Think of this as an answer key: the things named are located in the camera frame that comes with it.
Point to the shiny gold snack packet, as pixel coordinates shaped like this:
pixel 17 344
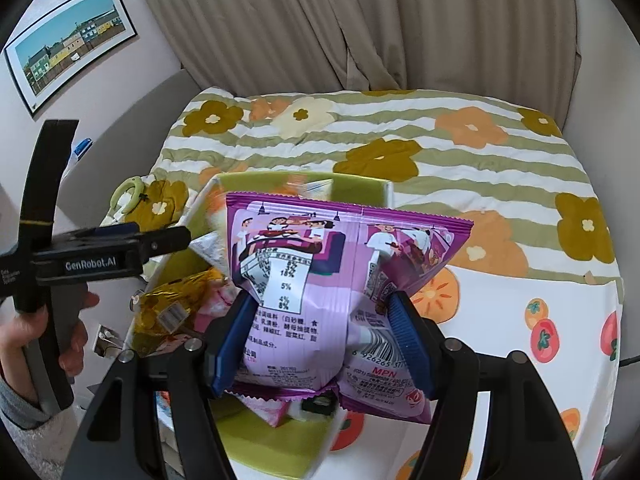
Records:
pixel 170 300

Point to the grey white snack packet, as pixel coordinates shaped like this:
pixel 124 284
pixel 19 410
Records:
pixel 207 250

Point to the wall poster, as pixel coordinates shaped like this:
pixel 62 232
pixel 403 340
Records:
pixel 70 45

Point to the striped flower blanket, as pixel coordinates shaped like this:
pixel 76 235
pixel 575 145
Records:
pixel 400 125

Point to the beige curtain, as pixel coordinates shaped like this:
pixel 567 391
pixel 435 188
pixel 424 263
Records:
pixel 325 20

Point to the person's left forearm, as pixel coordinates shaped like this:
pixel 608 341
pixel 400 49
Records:
pixel 25 402

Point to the white fruit print tablecloth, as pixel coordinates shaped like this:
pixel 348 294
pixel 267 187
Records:
pixel 500 360

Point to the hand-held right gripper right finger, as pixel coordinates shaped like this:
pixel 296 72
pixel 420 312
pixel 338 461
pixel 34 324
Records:
pixel 407 340

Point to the purple snack packet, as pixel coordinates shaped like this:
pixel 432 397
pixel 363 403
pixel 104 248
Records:
pixel 300 280

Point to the green cardboard box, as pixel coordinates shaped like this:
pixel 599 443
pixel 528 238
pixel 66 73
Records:
pixel 360 190

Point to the person's left hand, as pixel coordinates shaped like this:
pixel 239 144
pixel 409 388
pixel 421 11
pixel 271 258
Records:
pixel 20 340

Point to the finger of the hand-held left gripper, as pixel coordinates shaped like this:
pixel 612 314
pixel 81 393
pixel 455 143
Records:
pixel 165 242
pixel 110 232

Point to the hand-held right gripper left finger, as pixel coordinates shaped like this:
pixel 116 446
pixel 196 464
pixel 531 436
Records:
pixel 235 340

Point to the blue white tube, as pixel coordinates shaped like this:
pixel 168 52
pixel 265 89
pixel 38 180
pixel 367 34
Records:
pixel 80 152

